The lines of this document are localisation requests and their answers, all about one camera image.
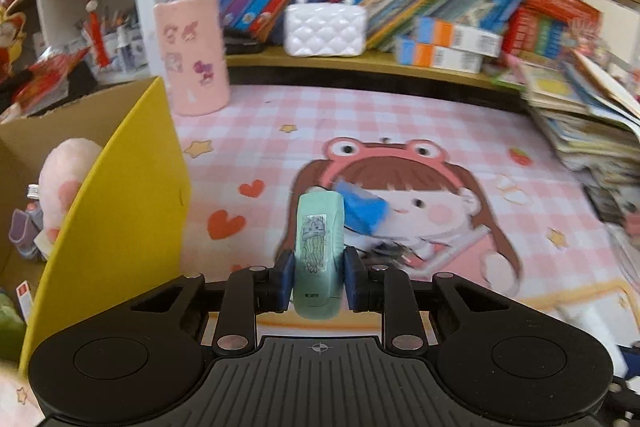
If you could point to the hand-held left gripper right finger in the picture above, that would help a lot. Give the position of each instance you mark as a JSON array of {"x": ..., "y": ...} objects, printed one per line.
[{"x": 352, "y": 281}]

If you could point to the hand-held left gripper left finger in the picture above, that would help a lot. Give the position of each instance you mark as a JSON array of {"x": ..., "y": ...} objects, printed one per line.
[{"x": 285, "y": 278}]

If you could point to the mint green toy phone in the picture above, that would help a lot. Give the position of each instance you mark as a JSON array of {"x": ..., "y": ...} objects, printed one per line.
[{"x": 317, "y": 252}]

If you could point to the yellow cardboard box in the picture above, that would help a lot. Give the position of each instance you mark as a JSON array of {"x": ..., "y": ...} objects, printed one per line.
[{"x": 125, "y": 217}]

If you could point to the pink plush toy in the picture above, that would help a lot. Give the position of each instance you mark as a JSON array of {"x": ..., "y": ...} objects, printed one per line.
[{"x": 65, "y": 172}]

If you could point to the purple toy car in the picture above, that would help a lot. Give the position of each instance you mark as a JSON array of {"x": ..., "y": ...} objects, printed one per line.
[{"x": 25, "y": 232}]

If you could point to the green bottle with blue cap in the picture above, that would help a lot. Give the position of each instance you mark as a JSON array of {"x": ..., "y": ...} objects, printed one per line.
[{"x": 10, "y": 322}]

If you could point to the blue toy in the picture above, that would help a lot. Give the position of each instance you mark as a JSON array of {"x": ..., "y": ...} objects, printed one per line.
[{"x": 365, "y": 207}]

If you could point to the pink cartoon desk mat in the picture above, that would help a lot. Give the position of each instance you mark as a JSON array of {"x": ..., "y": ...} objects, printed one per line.
[{"x": 280, "y": 107}]

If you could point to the black flat case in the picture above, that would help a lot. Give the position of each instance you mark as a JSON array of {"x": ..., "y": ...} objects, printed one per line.
[{"x": 245, "y": 43}]

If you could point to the orange blue white box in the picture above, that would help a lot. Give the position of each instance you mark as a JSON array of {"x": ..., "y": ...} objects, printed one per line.
[
  {"x": 440, "y": 56},
  {"x": 460, "y": 37}
]

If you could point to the pink cartoon cylinder container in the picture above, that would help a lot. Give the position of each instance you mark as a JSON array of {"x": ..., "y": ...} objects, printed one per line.
[{"x": 192, "y": 52}]

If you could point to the white quilted purse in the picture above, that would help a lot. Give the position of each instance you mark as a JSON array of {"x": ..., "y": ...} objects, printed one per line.
[{"x": 325, "y": 29}]

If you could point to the small red white box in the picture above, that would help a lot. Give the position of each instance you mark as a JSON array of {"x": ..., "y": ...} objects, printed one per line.
[{"x": 24, "y": 299}]

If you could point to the small bottle with ribbed cap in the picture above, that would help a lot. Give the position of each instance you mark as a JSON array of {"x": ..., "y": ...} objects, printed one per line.
[{"x": 34, "y": 193}]

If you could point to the stack of magazines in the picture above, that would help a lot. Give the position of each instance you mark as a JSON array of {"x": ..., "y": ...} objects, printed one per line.
[{"x": 585, "y": 132}]

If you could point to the small white bottle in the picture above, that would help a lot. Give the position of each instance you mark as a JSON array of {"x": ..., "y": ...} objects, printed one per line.
[{"x": 123, "y": 52}]

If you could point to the pen holder with pens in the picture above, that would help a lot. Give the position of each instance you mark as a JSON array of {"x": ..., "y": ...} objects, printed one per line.
[{"x": 115, "y": 52}]

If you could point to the red tassel ornament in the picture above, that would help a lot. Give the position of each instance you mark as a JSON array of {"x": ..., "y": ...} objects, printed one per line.
[{"x": 97, "y": 42}]

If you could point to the red packets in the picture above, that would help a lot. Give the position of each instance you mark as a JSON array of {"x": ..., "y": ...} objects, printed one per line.
[{"x": 47, "y": 79}]

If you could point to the red boxed books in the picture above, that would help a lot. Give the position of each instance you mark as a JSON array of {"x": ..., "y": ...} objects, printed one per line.
[{"x": 550, "y": 24}]

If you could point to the red gold paper decoration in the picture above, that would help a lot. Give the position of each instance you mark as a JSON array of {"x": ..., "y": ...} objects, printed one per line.
[{"x": 12, "y": 7}]

